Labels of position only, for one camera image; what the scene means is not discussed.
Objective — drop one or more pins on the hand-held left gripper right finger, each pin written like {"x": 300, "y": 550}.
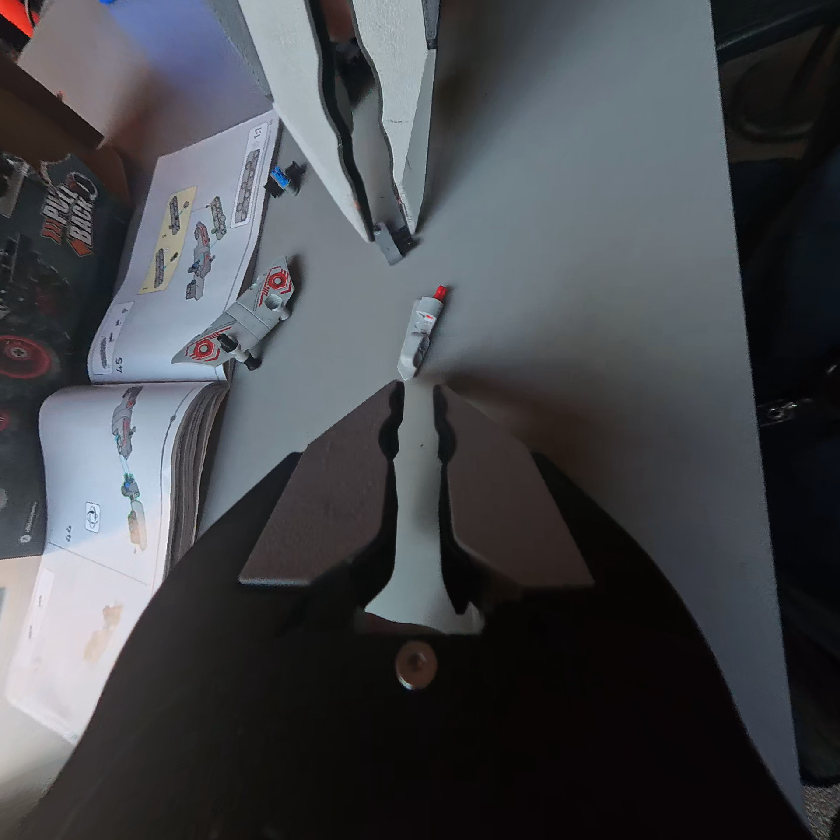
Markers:
{"x": 505, "y": 518}

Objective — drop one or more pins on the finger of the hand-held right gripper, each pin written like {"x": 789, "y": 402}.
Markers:
{"x": 295, "y": 79}
{"x": 403, "y": 98}

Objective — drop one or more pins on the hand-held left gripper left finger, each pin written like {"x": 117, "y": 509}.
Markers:
{"x": 328, "y": 499}

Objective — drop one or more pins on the dark grey lego connector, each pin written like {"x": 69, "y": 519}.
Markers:
{"x": 388, "y": 244}

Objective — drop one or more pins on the long grey lego piece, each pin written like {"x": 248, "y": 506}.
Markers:
{"x": 417, "y": 334}

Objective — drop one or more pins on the small blue and black lego piece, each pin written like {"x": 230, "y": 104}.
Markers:
{"x": 282, "y": 177}

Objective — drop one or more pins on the grey winged lego assembly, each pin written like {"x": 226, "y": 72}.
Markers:
{"x": 262, "y": 308}

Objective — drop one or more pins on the black lego box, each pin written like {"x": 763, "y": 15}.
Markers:
{"x": 39, "y": 295}

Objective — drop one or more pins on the open instruction booklet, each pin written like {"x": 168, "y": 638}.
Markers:
{"x": 131, "y": 459}

